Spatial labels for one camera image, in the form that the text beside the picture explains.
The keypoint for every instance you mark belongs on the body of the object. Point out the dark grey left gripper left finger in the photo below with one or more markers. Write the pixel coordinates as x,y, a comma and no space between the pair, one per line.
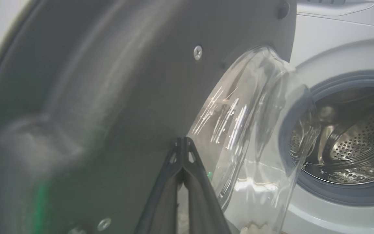
161,201

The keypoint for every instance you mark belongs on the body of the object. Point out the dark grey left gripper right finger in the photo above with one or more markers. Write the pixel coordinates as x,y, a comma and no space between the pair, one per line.
203,204

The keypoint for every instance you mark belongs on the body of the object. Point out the dark round glass washer door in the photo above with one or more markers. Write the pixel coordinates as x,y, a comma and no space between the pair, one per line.
109,81

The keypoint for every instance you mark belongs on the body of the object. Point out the grey rubber door gasket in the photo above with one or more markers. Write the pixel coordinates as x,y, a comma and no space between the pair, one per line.
352,195

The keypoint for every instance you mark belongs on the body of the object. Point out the white front-load washing machine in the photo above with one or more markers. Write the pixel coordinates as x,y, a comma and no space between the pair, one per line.
336,39

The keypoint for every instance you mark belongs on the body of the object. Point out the blue orange patterned cloth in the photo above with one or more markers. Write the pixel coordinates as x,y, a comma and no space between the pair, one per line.
362,139

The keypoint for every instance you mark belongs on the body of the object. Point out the white detergent drawer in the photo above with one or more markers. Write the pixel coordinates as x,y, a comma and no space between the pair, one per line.
330,8

